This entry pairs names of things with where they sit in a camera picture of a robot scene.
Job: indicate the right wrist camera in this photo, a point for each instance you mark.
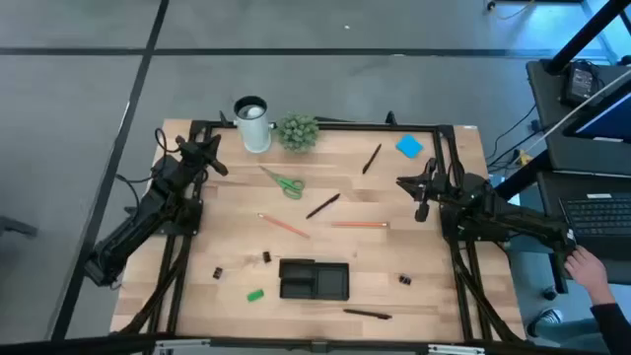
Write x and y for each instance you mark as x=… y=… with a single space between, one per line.
x=422 y=213

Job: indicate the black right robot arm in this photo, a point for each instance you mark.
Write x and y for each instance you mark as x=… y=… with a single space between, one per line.
x=493 y=207

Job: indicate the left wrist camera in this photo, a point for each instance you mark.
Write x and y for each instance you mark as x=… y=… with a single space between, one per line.
x=219 y=167

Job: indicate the white cylindrical cup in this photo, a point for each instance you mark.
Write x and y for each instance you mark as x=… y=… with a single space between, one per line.
x=254 y=133

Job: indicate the black pen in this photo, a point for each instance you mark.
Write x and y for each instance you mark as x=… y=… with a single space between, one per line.
x=367 y=313
x=371 y=159
x=323 y=206

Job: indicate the black binder clip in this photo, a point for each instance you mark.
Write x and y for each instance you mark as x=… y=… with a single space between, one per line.
x=404 y=279
x=266 y=257
x=217 y=273

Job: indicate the black keyboard shelf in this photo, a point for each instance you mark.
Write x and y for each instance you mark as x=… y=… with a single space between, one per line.
x=547 y=187

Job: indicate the black aluminium table frame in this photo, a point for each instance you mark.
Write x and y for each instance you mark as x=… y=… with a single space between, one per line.
x=345 y=126

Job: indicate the black caster wheel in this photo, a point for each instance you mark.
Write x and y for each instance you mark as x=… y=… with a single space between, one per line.
x=550 y=294

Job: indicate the black crossbeam with silver brackets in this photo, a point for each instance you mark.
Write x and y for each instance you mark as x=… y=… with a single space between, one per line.
x=74 y=347

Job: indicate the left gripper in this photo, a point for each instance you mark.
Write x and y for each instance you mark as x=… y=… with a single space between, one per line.
x=197 y=158

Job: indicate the person's hand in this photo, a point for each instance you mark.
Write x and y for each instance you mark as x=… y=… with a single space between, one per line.
x=586 y=271

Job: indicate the person's forearm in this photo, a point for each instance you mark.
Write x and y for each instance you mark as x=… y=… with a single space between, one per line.
x=613 y=325

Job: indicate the person's shoe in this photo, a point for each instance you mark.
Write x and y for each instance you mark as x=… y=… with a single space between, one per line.
x=544 y=319

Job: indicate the thick black stand pole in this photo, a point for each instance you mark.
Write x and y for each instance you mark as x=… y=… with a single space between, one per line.
x=586 y=34

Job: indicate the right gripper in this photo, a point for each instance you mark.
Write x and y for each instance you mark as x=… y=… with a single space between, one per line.
x=434 y=185

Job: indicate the green eraser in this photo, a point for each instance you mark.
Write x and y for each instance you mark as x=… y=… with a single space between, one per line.
x=255 y=295

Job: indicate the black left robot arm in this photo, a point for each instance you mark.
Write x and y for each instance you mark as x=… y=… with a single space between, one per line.
x=148 y=212

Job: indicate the orange wooden pencil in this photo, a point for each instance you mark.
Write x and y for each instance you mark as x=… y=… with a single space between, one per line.
x=360 y=224
x=283 y=226

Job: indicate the black computer monitor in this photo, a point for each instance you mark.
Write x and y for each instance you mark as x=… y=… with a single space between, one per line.
x=609 y=123

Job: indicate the blue sticky note pad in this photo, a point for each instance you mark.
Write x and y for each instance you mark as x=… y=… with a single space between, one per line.
x=409 y=146

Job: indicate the black diagonal strut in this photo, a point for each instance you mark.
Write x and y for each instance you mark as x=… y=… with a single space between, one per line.
x=530 y=172

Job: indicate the person's leg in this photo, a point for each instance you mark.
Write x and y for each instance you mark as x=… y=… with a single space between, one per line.
x=572 y=335

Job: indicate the small green potted plant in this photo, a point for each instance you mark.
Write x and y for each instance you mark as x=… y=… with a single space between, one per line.
x=297 y=132

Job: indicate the black monitor shelf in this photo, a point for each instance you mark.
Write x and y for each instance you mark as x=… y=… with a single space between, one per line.
x=547 y=113

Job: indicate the black keyboard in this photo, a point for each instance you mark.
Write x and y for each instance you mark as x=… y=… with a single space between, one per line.
x=599 y=217

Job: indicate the grey chair leg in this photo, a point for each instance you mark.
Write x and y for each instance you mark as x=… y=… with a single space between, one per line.
x=17 y=226

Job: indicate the yellow connector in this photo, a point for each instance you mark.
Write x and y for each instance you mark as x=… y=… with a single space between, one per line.
x=524 y=158

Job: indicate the black power adapter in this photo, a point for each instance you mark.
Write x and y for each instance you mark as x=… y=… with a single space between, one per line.
x=581 y=84

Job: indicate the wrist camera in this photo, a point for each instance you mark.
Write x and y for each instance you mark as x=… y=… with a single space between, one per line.
x=219 y=167
x=422 y=213

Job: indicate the black mesh desk organizer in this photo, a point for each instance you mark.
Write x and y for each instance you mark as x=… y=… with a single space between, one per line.
x=330 y=283

